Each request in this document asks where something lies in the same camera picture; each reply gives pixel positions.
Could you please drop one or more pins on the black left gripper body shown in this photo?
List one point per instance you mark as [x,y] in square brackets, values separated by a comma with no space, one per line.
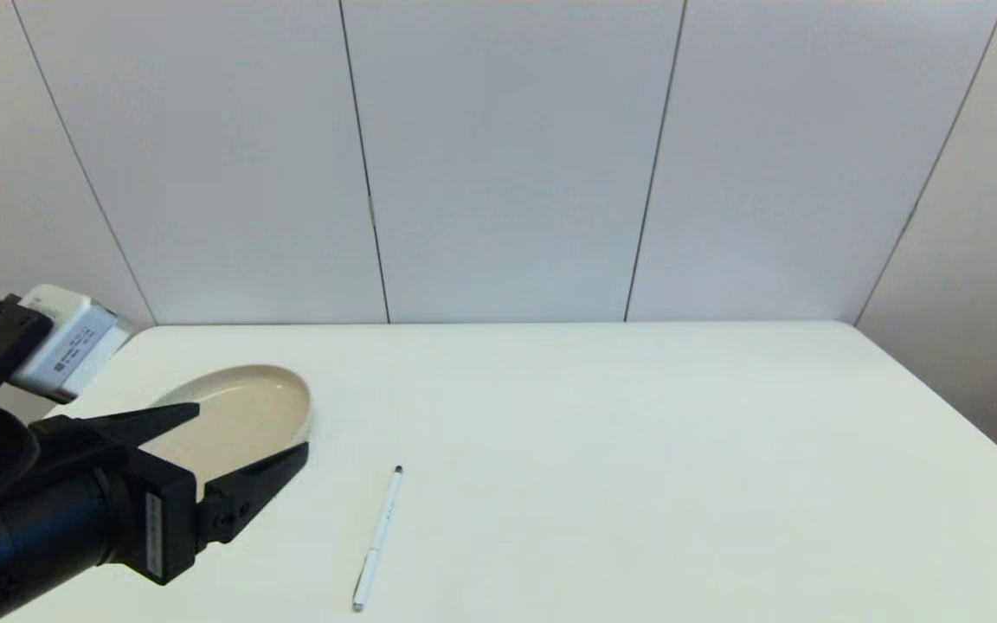
[157,519]

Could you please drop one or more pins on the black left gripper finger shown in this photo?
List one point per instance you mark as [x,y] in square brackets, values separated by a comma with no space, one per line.
[243,493]
[148,424]

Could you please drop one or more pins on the white pen with black tip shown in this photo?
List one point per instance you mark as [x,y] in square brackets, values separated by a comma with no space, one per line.
[377,538]

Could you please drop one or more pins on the beige oval plate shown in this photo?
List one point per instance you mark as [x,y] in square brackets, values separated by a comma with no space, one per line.
[247,415]

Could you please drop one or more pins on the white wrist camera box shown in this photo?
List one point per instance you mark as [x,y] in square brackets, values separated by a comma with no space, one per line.
[70,346]

